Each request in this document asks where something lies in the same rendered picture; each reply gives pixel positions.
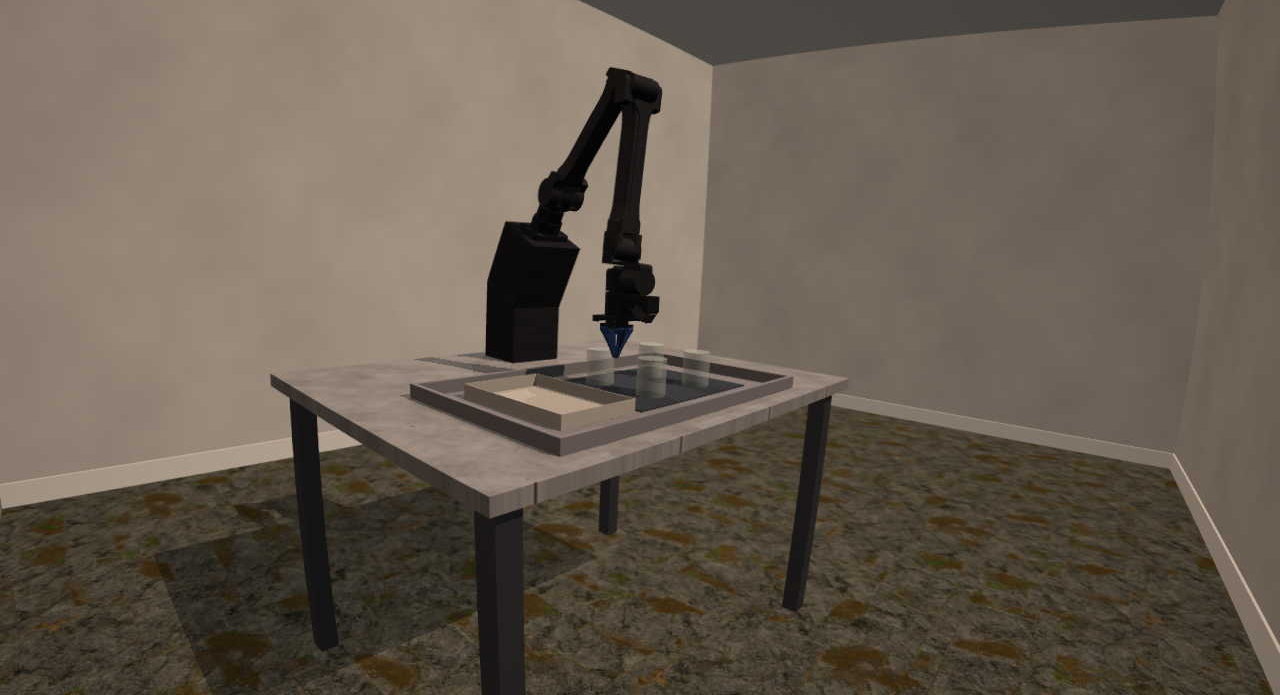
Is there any beige shallow tray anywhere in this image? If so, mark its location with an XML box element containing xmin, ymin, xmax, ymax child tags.
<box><xmin>465</xmin><ymin>374</ymin><xmax>636</xmax><ymax>431</ymax></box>

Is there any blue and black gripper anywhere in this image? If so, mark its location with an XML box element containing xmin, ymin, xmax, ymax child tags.
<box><xmin>593</xmin><ymin>291</ymin><xmax>640</xmax><ymax>358</ymax></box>

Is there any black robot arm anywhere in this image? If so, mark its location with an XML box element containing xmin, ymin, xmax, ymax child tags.
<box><xmin>518</xmin><ymin>67</ymin><xmax>662</xmax><ymax>323</ymax></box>

